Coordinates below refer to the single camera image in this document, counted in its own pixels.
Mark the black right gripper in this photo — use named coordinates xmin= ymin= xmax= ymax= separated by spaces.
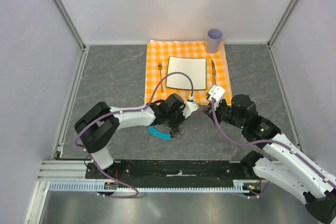
xmin=202 ymin=97 xmax=245 ymax=129

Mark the metal key organizer blue handle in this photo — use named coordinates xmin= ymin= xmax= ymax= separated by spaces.
xmin=148 ymin=124 xmax=184 ymax=140

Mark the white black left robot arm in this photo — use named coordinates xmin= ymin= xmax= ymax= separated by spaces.
xmin=74 ymin=93 xmax=198 ymax=178

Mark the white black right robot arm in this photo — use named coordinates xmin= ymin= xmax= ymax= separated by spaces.
xmin=207 ymin=92 xmax=335 ymax=223

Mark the white square plate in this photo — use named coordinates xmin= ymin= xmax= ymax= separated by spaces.
xmin=166 ymin=56 xmax=207 ymax=90

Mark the gold knife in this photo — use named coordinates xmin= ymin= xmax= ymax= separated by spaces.
xmin=211 ymin=60 xmax=216 ymax=85

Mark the orange white checkered cloth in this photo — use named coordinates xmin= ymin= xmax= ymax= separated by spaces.
xmin=144 ymin=40 xmax=233 ymax=105

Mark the lilac plastic cup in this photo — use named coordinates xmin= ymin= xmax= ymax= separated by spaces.
xmin=206 ymin=28 xmax=223 ymax=54

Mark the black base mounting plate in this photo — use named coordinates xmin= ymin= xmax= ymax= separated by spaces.
xmin=85 ymin=158 xmax=263 ymax=188

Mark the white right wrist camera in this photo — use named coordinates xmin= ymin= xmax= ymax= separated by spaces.
xmin=206 ymin=85 xmax=226 ymax=108

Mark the light blue cable duct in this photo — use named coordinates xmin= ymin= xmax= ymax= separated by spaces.
xmin=48 ymin=179 xmax=259 ymax=193

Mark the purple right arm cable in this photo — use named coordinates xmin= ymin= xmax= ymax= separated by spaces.
xmin=211 ymin=98 xmax=336 ymax=198

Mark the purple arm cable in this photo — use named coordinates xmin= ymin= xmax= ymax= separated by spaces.
xmin=75 ymin=71 xmax=195 ymax=198
xmin=211 ymin=98 xmax=336 ymax=198

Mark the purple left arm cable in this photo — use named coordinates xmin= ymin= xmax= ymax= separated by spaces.
xmin=75 ymin=71 xmax=195 ymax=198

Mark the right aluminium frame post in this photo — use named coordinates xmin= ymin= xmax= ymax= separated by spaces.
xmin=267 ymin=0 xmax=300 ymax=49

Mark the aluminium frame post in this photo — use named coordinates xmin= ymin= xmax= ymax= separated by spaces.
xmin=52 ymin=0 xmax=86 ymax=51
xmin=267 ymin=0 xmax=300 ymax=49

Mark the left aluminium frame post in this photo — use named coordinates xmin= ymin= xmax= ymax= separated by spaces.
xmin=52 ymin=0 xmax=86 ymax=51

